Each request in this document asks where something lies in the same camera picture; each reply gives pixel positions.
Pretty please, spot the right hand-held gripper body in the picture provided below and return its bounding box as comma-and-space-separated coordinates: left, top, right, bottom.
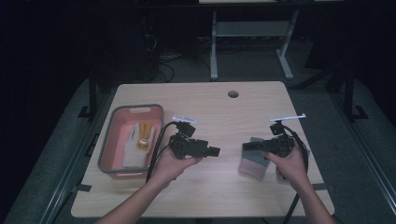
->
262, 113, 307, 159

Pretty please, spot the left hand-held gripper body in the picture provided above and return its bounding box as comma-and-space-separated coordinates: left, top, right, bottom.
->
168, 115, 210, 161

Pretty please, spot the beige knit glove bear face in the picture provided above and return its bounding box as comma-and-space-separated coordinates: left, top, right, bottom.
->
135, 122, 156, 153

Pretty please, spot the pink plastic basin grey rim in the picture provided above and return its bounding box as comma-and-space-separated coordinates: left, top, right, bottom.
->
97, 103, 165, 180

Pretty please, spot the person's right hand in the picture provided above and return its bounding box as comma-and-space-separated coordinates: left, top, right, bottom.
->
263, 144, 309, 192

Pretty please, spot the person's left hand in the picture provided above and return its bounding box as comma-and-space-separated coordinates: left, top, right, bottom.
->
148, 146, 204, 188

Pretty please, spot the black tape strip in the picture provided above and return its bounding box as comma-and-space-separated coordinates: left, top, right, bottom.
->
71, 183, 93, 193
312, 183, 336, 192

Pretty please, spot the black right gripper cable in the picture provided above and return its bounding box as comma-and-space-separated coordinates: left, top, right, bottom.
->
280, 123, 310, 224

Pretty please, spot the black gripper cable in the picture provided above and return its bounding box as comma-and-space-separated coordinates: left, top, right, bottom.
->
145, 120, 179, 184
280, 123, 310, 224

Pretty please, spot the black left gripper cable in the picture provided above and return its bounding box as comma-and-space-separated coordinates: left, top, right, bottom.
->
145, 120, 179, 184

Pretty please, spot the black metal post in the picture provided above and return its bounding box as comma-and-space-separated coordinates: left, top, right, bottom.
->
343, 65, 370, 123
78, 66, 98, 121

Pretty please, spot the aluminium frame rail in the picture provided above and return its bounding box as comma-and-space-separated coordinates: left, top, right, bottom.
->
329, 91, 396, 208
38, 91, 108, 224

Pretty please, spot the tangle of floor cables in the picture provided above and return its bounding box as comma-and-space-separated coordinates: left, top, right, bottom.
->
142, 33, 213, 84

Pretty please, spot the white metal desk frame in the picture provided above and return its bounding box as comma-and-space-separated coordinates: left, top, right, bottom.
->
209, 8, 301, 81

